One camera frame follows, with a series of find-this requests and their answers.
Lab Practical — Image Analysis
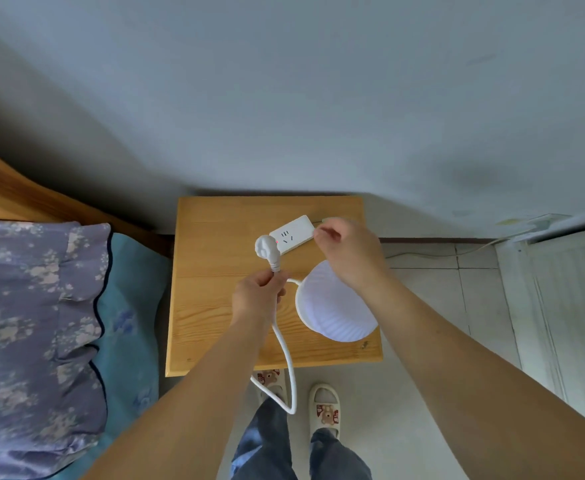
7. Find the white power strip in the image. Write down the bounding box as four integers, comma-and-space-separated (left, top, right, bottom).
269, 214, 316, 255

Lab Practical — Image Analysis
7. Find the person's right forearm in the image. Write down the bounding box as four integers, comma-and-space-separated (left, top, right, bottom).
360, 272, 585, 480

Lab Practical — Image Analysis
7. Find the person's right hand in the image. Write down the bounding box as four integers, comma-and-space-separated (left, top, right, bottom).
312, 217, 391, 295

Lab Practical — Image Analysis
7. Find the power strip cable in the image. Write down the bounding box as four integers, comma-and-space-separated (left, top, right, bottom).
314, 217, 541, 261

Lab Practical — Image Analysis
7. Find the white lamp cord with plug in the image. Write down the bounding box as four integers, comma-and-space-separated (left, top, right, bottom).
250, 233, 303, 415

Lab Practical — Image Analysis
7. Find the person's right leg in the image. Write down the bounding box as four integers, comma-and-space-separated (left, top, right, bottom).
308, 427, 373, 480

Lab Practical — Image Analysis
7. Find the wooden nightstand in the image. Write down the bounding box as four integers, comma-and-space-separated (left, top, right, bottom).
165, 195, 384, 378

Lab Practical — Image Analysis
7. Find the white table lamp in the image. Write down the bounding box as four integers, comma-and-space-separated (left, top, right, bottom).
294, 259, 379, 344

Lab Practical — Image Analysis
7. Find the purple floral pillow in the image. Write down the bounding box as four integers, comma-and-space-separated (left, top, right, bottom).
0, 219, 113, 480

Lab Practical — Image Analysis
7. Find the blue floral bed sheet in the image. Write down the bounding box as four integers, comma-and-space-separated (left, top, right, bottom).
47, 232, 173, 480

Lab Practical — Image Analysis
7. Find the person's left leg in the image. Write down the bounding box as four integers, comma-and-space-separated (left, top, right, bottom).
230, 397, 298, 480

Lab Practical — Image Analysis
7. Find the white bear print slipper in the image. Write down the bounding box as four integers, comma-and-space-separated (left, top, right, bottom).
308, 383, 342, 441
255, 368, 289, 405

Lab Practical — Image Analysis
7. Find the person's left hand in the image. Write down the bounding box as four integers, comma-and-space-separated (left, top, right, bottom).
231, 268, 287, 341

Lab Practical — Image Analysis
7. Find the person's leg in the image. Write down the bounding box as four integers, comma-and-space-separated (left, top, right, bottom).
308, 427, 373, 480
230, 397, 298, 480

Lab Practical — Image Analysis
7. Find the person's left forearm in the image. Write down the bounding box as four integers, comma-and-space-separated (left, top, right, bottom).
82, 314, 279, 480

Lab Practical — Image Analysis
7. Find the wooden bed headboard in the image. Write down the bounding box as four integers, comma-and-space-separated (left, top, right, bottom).
0, 138, 171, 255

